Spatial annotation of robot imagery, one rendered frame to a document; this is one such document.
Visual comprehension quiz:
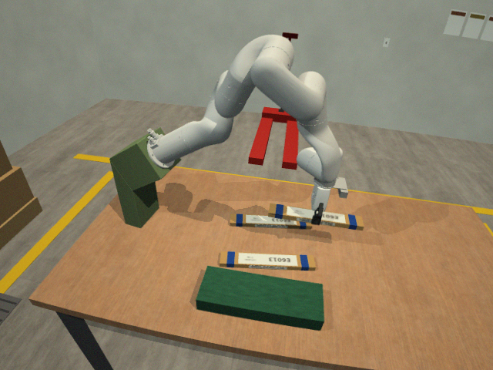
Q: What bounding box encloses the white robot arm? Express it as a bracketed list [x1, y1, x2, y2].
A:
[147, 35, 348, 198]

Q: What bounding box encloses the tan box with blue bands and white label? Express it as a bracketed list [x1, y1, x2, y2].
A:
[268, 203, 364, 230]
[230, 214, 312, 230]
[220, 251, 316, 271]

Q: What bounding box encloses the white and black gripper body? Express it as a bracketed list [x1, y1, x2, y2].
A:
[311, 184, 331, 212]

